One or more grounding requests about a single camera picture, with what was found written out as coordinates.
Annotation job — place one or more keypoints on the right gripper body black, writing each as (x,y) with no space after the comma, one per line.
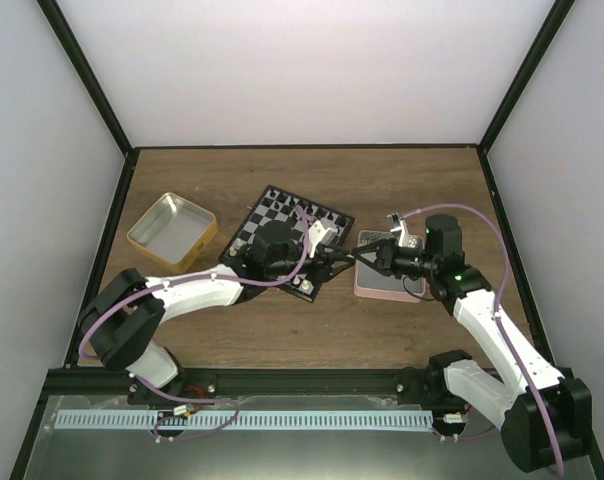
(390,265)

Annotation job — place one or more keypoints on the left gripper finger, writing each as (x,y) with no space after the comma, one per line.
(335,251)
(337,265)

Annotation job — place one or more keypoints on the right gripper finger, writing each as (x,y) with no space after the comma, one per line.
(373,246)
(366,262)

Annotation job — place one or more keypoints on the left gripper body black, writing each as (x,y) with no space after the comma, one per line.
(320,267)

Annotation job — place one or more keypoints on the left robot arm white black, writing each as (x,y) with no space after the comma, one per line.
(118,326)

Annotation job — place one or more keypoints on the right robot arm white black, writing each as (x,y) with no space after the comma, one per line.
(544,416)

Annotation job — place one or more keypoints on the black white chess board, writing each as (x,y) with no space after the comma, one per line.
(272,249)

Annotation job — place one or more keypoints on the black chess pieces row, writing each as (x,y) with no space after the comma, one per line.
(282,205)

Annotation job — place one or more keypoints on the pink metal tin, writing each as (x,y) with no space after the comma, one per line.
(370,284)

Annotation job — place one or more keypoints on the yellow metal tin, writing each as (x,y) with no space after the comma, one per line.
(173,232)

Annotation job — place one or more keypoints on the metal front plate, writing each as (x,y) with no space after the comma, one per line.
(221,453)

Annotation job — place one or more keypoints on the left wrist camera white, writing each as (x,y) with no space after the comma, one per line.
(323,232)

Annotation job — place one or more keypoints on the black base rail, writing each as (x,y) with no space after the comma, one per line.
(407,385)

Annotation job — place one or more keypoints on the light blue slotted cable duct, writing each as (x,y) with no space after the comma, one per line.
(385,420)

